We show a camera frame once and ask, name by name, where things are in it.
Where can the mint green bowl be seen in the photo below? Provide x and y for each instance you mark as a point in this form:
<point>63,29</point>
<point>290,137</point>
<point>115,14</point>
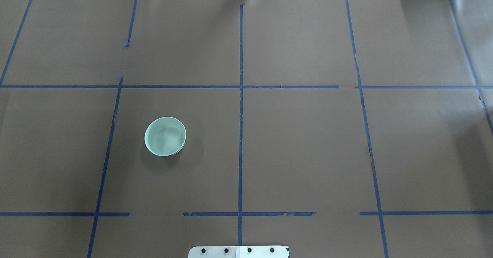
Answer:
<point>166,136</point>

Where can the metal base plate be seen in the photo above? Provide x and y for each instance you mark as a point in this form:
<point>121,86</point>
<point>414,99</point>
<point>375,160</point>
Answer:
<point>252,251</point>

